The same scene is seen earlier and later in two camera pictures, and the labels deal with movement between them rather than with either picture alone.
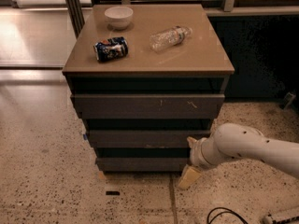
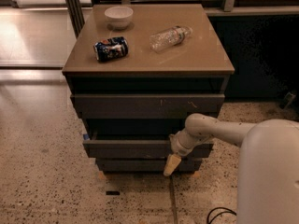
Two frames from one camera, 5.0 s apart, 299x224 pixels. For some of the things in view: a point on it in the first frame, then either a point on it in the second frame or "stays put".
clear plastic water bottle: [162, 40] stays put
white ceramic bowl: [119, 18] stays put
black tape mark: [112, 192] stays put
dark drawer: [144, 138] to [136, 149]
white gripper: [197, 155] to [178, 147]
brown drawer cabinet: [147, 78] stays put
